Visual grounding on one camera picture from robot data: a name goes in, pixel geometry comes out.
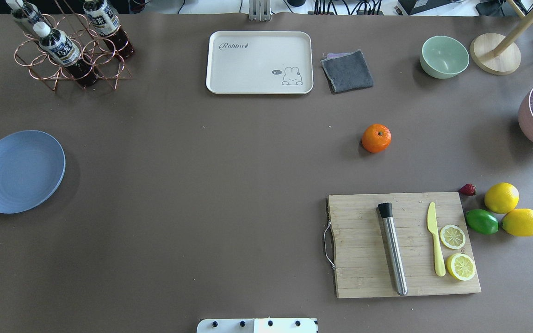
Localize orange mandarin fruit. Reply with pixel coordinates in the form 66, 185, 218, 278
361, 123, 392, 153

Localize blue round plate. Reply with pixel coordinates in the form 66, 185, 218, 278
0, 130, 66, 214

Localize cream rabbit tray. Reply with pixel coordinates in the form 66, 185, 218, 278
205, 31, 314, 95

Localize grey folded cloth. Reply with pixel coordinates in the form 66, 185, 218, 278
320, 49, 374, 93

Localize steel muddler black tip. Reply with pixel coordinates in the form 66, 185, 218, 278
377, 202, 408, 296

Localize wooden cutting board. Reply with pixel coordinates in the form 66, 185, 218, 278
327, 192, 482, 299

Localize upper lemon slice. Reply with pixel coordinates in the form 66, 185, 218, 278
439, 225, 467, 250

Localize yellow plastic knife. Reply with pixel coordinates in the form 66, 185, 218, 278
427, 202, 446, 277

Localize red strawberry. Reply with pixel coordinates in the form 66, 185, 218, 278
458, 183, 477, 196

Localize mint green bowl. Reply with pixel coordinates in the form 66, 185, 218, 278
419, 36, 470, 79

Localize lower lemon half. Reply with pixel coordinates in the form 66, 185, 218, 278
446, 253, 476, 282

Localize tea bottle right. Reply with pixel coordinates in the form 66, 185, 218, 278
83, 0, 135, 59

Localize tea bottle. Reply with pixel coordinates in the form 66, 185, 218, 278
33, 22, 98, 87
6, 0, 52, 36
83, 0, 135, 59

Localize green lime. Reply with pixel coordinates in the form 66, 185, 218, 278
465, 209, 499, 235

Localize upper whole lemon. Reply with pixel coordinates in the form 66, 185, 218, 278
484, 183, 520, 214

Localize whole lemon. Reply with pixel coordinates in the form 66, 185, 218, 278
484, 183, 520, 214
501, 209, 533, 237

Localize tea bottle middle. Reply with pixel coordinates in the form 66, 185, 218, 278
33, 22, 98, 87

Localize wooden cup stand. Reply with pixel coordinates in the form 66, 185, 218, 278
469, 0, 533, 75

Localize lower whole lemon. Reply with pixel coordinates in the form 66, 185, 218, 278
501, 209, 533, 237

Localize tea bottle left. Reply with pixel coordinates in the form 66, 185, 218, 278
6, 0, 52, 36

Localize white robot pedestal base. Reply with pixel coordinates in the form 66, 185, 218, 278
196, 318, 319, 333

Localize copper wire bottle rack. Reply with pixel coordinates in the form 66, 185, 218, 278
7, 0, 135, 91

